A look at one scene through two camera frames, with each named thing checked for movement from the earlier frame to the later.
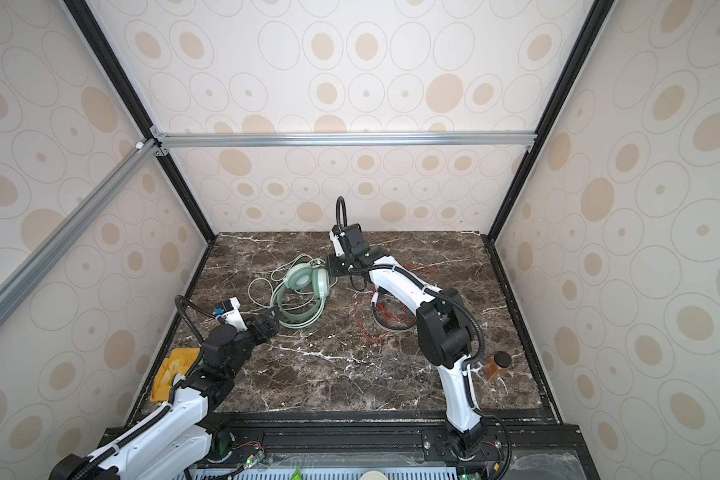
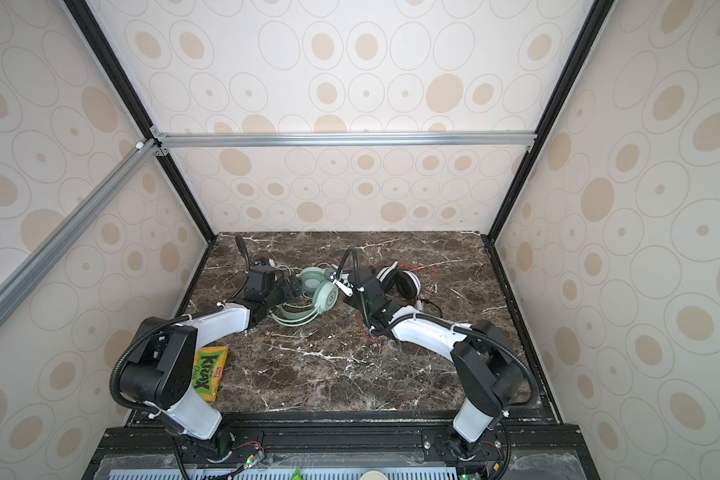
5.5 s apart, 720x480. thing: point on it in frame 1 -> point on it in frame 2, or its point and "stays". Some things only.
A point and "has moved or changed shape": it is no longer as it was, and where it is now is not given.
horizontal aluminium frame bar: [168, 139] stays
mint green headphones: [299, 300] has moved or changed shape
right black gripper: [333, 269] -> [348, 300]
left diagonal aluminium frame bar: [22, 282] stays
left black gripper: [270, 328] -> [287, 294]
